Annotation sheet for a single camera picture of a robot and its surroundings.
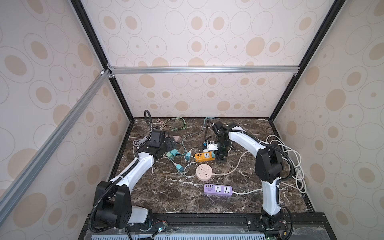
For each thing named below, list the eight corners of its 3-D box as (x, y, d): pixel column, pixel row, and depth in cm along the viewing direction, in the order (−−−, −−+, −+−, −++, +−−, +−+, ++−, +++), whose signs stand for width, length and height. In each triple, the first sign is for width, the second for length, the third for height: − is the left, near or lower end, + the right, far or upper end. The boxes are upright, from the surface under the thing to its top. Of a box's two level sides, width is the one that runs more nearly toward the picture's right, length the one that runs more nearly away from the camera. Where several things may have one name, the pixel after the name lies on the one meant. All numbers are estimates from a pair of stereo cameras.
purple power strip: (203, 193, 85) (204, 192, 82) (204, 185, 88) (204, 183, 85) (231, 195, 84) (232, 194, 81) (230, 187, 87) (232, 185, 85)
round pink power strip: (195, 181, 89) (195, 179, 87) (195, 165, 95) (195, 163, 93) (213, 181, 89) (213, 179, 87) (211, 165, 95) (212, 163, 94)
